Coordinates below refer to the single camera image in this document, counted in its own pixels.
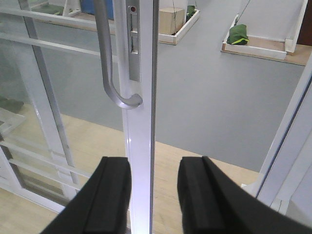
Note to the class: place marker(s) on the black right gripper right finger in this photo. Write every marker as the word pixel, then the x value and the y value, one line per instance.
pixel 211 203

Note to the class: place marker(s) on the grey door lock plate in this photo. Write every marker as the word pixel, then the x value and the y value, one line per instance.
pixel 132 14

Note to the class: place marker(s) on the white framed sliding glass door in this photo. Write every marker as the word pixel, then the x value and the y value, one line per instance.
pixel 77 83

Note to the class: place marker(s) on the distant wooden box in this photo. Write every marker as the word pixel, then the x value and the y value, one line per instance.
pixel 170 20

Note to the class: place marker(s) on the white fixed glass door panel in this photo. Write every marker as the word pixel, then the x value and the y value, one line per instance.
pixel 25 79

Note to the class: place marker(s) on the grey metal door handle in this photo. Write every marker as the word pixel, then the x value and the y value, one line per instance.
pixel 106 57

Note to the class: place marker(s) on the white door frame post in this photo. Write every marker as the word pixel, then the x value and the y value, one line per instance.
pixel 287 161

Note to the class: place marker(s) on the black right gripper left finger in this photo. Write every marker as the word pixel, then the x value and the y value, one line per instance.
pixel 100 207

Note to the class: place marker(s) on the distant white framed platform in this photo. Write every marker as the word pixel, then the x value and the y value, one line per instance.
pixel 278 30

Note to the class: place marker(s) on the distant green sandbag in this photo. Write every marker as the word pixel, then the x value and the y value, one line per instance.
pixel 238 35

